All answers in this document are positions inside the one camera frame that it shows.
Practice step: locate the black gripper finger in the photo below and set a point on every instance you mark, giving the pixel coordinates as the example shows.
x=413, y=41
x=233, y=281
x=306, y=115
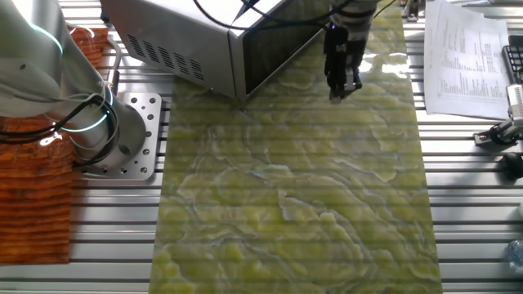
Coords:
x=353, y=79
x=336, y=93

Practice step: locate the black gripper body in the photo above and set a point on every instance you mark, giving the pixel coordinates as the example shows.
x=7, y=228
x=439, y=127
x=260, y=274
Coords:
x=341, y=51

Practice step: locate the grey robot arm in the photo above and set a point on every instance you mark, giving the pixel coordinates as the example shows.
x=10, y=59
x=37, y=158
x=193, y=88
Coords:
x=32, y=61

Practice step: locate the white printed paper sheet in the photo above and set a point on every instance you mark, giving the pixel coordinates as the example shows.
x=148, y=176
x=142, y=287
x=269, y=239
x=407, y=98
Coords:
x=466, y=61

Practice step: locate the green marble pattern mat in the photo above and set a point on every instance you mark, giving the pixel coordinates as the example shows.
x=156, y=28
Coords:
x=286, y=204

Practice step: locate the black keyboard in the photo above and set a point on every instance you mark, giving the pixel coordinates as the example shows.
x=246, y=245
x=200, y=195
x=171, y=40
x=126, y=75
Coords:
x=515, y=57

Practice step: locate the black round knob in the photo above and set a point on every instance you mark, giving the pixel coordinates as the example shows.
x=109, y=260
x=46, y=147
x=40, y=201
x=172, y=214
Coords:
x=512, y=165

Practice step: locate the clear plastic bottle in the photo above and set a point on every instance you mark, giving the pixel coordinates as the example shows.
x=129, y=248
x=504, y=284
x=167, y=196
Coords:
x=516, y=255

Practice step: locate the orange wood pattern mat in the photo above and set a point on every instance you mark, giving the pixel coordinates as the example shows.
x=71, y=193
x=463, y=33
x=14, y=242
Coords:
x=32, y=204

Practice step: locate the black metal bracket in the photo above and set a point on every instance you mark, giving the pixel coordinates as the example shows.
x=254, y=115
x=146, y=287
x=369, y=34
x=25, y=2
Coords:
x=412, y=10

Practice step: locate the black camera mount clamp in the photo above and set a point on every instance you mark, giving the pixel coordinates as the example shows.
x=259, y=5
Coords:
x=500, y=132

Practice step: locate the silver perforated base plate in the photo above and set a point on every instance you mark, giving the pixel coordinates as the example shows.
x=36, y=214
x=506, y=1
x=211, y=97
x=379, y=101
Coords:
x=147, y=122

